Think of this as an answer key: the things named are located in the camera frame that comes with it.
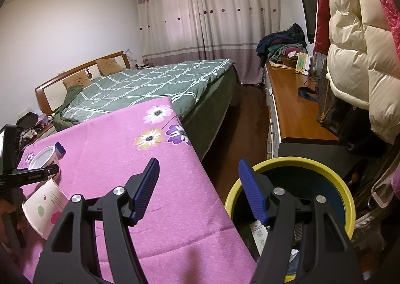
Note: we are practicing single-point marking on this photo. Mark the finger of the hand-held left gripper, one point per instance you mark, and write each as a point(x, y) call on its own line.
point(34, 174)

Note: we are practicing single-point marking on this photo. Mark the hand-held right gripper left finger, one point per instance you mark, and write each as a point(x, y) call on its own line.
point(145, 190)

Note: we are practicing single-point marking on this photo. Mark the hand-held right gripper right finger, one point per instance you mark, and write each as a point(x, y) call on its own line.
point(253, 193)

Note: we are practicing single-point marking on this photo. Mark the white paper cup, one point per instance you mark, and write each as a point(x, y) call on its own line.
point(43, 154)

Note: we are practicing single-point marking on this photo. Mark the yellow trash bin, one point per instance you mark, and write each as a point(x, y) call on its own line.
point(312, 165)

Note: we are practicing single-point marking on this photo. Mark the fruit print paper cup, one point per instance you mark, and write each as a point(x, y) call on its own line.
point(43, 206)

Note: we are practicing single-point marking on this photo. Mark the dark clothes pile on nightstand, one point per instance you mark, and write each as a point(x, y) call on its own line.
point(28, 120)

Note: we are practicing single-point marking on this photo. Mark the small blue capped container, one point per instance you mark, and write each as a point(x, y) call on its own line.
point(60, 149)

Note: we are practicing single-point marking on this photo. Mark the pink floral tablecloth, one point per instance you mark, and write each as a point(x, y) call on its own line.
point(125, 146)

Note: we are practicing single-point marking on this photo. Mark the wooden bed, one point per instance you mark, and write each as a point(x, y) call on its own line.
point(42, 91)

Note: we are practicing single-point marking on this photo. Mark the long wooden dresser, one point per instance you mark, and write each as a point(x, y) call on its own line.
point(290, 109)

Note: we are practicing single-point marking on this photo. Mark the brown pillow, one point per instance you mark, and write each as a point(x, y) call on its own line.
point(109, 66)
point(76, 81)

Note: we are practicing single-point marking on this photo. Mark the bed with green plaid blanket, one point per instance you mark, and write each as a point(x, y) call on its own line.
point(140, 84)

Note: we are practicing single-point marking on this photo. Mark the brown patterned handbag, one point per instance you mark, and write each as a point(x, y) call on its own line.
point(329, 109)

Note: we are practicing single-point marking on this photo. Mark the black bag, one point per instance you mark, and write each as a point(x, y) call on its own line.
point(359, 137)

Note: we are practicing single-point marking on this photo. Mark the dark woven basket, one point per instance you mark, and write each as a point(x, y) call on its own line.
point(289, 61)

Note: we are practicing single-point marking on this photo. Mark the green and white box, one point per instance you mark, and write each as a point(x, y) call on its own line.
point(303, 62)

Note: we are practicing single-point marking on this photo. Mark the clothes pile on dresser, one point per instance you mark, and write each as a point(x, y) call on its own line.
point(281, 41)

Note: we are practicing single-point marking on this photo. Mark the pink and white curtain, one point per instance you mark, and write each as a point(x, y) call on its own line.
point(203, 21)

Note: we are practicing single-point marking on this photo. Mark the cream puffer jacket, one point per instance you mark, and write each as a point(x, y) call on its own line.
point(350, 37)

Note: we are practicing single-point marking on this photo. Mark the black television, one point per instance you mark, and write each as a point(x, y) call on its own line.
point(311, 12)

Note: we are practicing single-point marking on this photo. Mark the dark red hanging coat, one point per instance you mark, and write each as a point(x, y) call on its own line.
point(322, 6)

